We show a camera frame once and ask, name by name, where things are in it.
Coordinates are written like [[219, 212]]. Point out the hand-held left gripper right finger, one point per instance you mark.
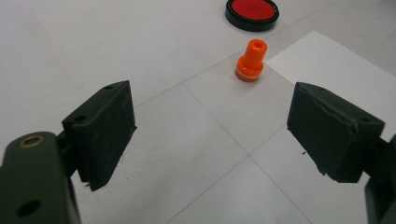
[[333, 133]]

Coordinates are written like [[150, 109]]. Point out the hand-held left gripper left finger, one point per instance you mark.
[[102, 130]]

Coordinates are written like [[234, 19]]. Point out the orange stamp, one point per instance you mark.
[[250, 67]]

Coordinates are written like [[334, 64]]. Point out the round red ink pad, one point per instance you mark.
[[252, 9]]

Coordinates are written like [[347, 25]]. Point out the small white paper sheet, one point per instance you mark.
[[327, 62]]

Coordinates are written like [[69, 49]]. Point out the large white table cover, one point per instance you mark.
[[93, 46]]

